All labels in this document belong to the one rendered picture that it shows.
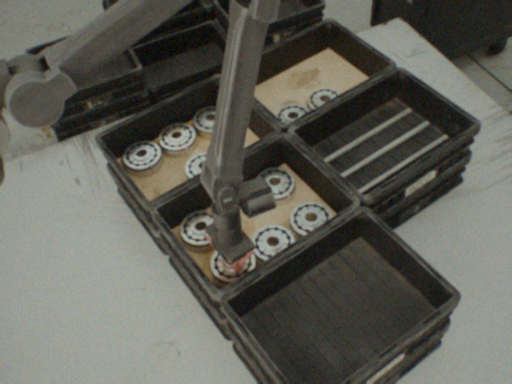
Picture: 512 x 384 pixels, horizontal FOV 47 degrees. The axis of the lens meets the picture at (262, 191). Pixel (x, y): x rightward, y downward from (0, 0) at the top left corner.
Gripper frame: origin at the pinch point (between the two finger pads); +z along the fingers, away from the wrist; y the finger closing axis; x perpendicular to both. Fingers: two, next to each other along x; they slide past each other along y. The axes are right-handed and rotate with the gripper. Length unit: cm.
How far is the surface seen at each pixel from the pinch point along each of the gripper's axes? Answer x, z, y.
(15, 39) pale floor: -8, 92, 255
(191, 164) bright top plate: -8.4, 3.0, 32.8
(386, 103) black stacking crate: -66, 4, 21
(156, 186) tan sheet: 1.8, 6.5, 34.5
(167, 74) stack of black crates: -44, 51, 126
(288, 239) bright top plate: -14.4, 2.6, -1.5
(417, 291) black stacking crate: -30.0, 4.7, -28.2
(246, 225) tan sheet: -10.1, 5.8, 9.7
